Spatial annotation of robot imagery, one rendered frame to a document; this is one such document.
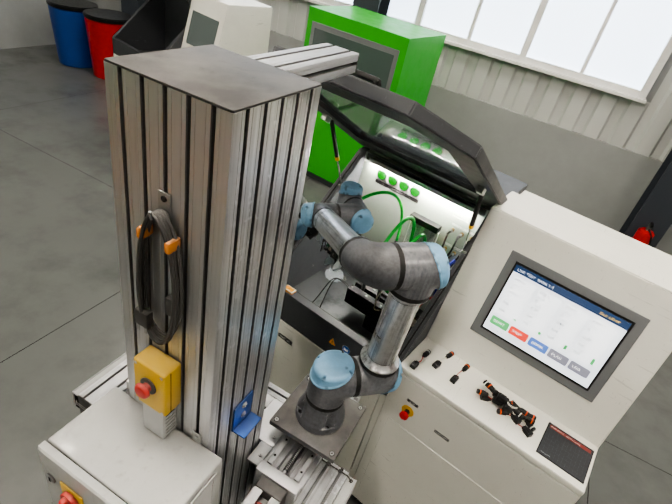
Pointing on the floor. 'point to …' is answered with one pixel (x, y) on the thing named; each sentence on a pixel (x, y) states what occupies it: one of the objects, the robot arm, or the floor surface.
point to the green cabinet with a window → (413, 59)
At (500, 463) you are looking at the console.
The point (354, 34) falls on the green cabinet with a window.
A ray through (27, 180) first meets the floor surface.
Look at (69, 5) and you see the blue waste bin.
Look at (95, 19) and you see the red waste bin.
